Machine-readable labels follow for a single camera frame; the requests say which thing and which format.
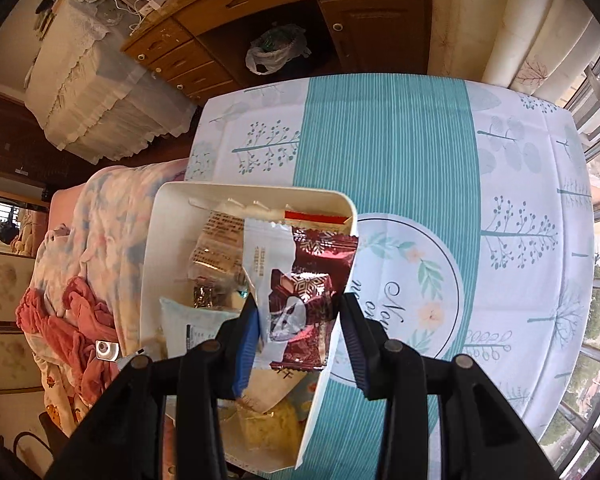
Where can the beige cabinet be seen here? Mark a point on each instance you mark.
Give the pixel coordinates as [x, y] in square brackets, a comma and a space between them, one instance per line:
[5, 310]

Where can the white lace covered cabinet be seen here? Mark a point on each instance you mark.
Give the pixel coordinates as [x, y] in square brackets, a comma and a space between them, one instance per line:
[90, 85]

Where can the pale blue bread packet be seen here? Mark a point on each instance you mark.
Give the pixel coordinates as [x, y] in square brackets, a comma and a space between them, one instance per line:
[190, 325]

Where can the beige long snack packet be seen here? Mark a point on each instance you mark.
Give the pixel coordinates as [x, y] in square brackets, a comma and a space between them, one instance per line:
[220, 245]

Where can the white plastic bag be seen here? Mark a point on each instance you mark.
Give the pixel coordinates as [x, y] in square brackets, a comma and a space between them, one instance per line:
[275, 45]

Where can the clear nut cluster packet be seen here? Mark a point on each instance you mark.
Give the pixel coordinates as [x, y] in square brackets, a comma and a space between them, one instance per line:
[210, 295]

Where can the dark red snowflake snack packet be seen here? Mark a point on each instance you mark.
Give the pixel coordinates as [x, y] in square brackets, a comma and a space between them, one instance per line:
[300, 320]
[325, 252]

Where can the red and white snack bag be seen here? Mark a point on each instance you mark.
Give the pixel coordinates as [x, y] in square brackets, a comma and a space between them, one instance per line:
[260, 260]

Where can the pink towel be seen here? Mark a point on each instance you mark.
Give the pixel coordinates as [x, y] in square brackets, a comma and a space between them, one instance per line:
[75, 320]

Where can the teal and white tablecloth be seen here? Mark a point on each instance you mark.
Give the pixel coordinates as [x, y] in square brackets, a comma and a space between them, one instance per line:
[390, 150]

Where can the wooden cabinet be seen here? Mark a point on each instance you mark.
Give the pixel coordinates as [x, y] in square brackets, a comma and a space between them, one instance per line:
[260, 0]

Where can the white plastic bin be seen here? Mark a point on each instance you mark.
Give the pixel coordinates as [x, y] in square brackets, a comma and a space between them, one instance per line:
[170, 240]

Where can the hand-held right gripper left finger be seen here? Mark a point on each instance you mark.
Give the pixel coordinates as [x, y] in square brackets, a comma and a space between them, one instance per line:
[245, 355]

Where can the printed blanket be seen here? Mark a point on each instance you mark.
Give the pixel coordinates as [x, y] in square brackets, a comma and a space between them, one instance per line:
[110, 210]

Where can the cream rice crisp packet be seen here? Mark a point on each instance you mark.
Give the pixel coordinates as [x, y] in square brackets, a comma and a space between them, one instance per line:
[275, 430]

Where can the orange puff snack packet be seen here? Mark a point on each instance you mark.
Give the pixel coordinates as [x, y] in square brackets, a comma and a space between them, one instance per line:
[270, 385]

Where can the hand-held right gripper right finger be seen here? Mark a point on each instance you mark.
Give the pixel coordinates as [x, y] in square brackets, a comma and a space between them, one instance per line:
[356, 355]

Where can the beige curtain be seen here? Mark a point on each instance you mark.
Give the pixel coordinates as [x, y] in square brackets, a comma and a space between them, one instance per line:
[530, 35]

